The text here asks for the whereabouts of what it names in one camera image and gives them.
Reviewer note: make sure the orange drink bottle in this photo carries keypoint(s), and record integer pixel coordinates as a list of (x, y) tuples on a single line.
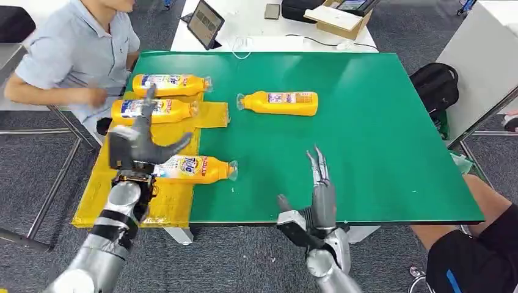
[(174, 111), (194, 170), (279, 103), (174, 85)]

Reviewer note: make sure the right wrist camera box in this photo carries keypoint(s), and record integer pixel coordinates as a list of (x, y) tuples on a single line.
[(295, 230)]

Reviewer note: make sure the white table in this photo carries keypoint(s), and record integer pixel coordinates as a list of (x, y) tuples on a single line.
[(251, 28)]

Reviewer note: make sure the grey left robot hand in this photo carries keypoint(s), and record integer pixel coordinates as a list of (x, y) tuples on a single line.
[(139, 141)]

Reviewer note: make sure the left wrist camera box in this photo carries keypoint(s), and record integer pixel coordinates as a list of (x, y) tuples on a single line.
[(121, 149)]

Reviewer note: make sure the green table mat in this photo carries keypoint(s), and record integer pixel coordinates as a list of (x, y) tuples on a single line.
[(364, 133)]

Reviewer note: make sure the white table leg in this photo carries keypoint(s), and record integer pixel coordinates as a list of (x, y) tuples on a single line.
[(360, 234), (180, 236)]

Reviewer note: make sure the black backpack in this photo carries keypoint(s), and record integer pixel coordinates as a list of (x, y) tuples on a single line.
[(435, 87)]

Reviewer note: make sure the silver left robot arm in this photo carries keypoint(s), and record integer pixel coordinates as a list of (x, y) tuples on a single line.
[(101, 242)]

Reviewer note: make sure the metal frame desk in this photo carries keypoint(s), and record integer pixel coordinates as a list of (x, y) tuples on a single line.
[(52, 182)]

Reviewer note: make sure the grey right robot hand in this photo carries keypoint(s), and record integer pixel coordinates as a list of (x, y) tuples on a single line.
[(323, 202)]

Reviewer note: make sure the black cushion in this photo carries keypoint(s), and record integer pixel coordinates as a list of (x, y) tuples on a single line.
[(15, 24)]

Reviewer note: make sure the tablet on stand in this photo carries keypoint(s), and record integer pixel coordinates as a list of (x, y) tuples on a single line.
[(205, 24)]

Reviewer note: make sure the cardboard box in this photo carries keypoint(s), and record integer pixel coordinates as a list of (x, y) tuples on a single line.
[(338, 22)]

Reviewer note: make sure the grey phone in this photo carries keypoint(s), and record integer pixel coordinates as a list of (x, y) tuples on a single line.
[(272, 11)]

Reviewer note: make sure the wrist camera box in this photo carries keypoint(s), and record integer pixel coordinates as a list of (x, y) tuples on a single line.
[(295, 230), (121, 149)]

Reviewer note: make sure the yellow sheet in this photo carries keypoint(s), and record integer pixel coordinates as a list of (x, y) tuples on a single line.
[(174, 202)]

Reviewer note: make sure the person in black shorts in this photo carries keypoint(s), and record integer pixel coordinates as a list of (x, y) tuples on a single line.
[(469, 258)]

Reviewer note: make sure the black device on box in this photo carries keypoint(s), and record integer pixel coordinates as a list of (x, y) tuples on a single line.
[(356, 5)]

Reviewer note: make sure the black bag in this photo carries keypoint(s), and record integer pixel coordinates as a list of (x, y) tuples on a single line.
[(297, 10)]

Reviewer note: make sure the person seated beside table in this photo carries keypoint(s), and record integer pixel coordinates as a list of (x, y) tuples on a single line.
[(77, 52)]

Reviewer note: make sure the grey side table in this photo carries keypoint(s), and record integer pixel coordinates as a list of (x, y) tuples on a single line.
[(481, 68)]

